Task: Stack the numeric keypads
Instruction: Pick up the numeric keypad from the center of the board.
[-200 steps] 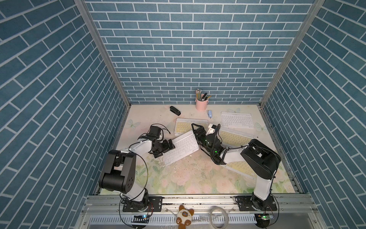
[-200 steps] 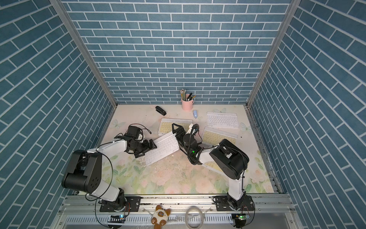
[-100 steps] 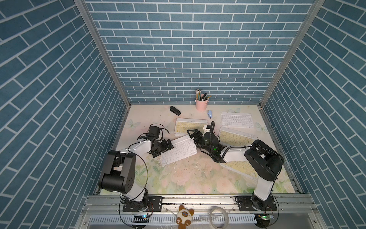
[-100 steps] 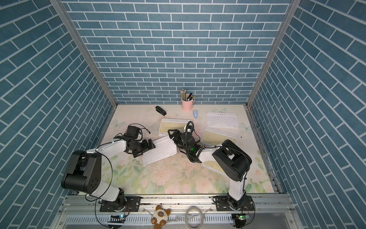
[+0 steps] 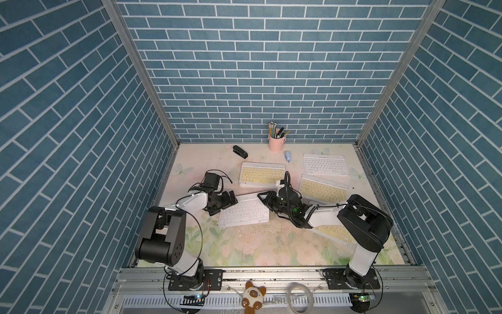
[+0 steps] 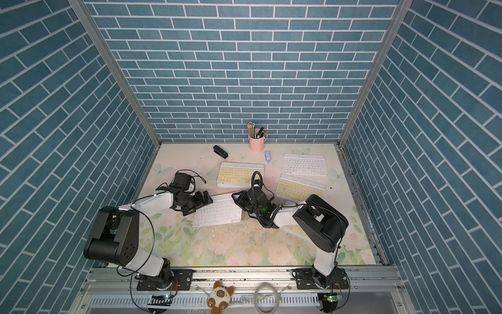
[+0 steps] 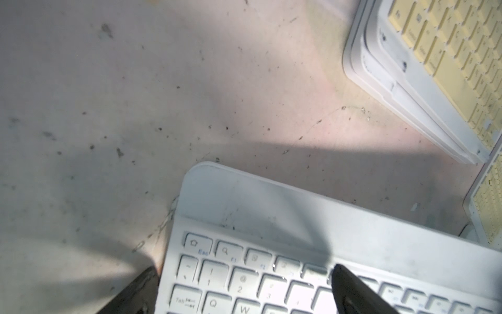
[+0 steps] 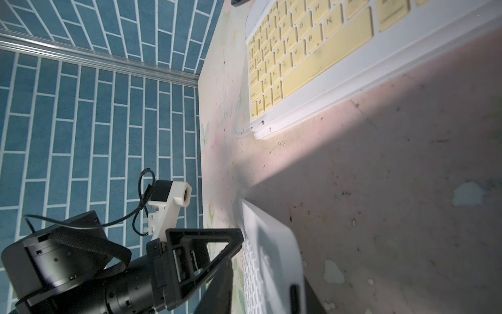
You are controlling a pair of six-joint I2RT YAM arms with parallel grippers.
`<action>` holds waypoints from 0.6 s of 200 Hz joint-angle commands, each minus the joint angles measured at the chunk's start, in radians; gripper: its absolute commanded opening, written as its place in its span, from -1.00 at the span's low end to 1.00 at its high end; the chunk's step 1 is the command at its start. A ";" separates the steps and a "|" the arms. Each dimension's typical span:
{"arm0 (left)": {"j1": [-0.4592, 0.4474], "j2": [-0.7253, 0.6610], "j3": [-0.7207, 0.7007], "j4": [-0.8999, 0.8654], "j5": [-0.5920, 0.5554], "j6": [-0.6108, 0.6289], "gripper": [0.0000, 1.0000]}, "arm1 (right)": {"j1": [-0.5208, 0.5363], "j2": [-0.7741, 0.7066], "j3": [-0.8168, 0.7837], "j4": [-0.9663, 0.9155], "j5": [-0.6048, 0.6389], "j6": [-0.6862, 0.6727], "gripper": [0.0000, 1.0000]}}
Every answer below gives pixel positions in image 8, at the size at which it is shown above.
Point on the white keyboard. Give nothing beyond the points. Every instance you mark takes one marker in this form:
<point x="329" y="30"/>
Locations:
<point x="273" y="270"/>

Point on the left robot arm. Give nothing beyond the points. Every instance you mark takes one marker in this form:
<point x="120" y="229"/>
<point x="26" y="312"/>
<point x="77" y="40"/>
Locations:
<point x="62" y="270"/>

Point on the yellow keyboard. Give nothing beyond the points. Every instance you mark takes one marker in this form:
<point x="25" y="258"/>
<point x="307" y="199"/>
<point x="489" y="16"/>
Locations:
<point x="305" y="57"/>

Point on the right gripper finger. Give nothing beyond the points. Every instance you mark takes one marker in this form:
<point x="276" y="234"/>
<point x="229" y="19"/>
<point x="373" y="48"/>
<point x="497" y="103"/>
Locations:
<point x="218" y="297"/>

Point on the black stapler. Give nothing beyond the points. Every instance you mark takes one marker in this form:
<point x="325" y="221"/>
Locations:
<point x="237" y="3"/>

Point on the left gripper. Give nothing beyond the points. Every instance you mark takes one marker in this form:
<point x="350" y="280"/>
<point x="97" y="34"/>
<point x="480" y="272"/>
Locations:
<point x="187" y="260"/>

